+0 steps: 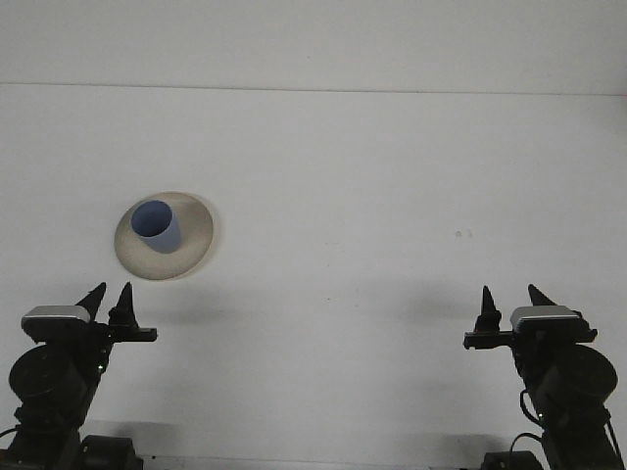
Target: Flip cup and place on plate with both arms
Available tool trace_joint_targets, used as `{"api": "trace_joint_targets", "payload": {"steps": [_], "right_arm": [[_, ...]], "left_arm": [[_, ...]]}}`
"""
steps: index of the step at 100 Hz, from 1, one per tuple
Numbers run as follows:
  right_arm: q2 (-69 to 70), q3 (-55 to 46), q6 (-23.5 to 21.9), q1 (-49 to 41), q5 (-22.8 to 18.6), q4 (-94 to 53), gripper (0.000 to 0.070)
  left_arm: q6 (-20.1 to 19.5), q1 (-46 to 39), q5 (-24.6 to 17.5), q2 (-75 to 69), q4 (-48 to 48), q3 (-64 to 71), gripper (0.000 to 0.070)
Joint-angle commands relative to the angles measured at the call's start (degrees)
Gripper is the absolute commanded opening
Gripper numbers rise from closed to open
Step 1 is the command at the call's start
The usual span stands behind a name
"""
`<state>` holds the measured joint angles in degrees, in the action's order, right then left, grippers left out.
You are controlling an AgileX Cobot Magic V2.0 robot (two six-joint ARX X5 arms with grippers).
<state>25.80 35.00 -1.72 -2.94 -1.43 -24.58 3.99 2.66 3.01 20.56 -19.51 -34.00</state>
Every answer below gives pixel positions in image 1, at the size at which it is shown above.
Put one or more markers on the pale round plate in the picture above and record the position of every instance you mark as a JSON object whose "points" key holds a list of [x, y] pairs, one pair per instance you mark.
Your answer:
{"points": [[147, 267]]}

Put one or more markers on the pale blue cup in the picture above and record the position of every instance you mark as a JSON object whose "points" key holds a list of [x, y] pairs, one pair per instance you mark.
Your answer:
{"points": [[164, 242]]}

